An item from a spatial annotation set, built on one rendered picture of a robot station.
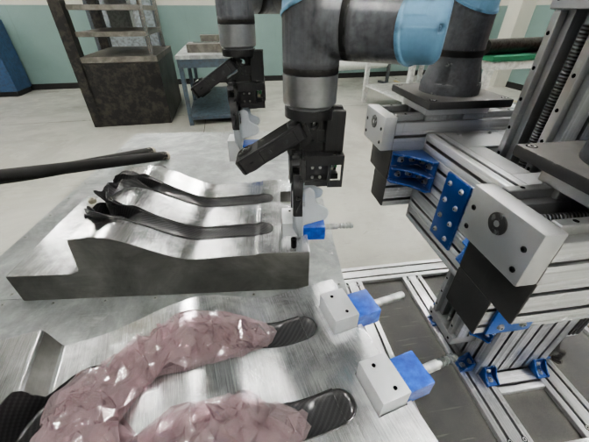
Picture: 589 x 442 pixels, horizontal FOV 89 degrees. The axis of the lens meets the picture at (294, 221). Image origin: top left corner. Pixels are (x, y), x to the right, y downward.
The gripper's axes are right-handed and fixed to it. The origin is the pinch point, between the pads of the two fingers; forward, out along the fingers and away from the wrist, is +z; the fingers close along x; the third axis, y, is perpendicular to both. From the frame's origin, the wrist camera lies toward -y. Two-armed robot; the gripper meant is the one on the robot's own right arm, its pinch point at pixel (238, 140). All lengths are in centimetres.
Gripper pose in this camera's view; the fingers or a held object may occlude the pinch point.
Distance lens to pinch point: 78.7
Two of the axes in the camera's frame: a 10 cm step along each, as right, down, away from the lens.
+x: -0.6, -5.7, 8.2
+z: 0.0, 8.2, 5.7
